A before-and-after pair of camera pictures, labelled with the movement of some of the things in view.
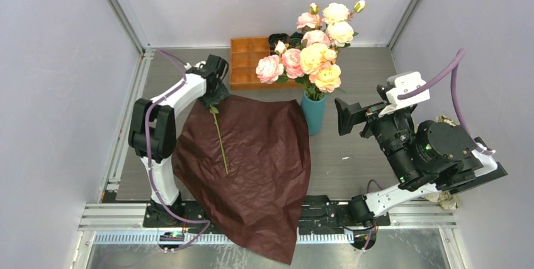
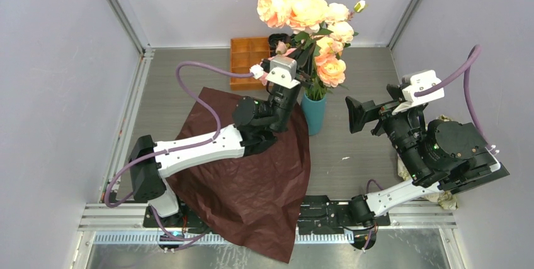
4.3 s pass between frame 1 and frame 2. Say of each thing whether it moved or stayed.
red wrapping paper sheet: stayed
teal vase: stayed
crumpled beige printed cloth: stayed
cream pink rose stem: stayed
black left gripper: moved
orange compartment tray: stayed
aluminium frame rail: stayed
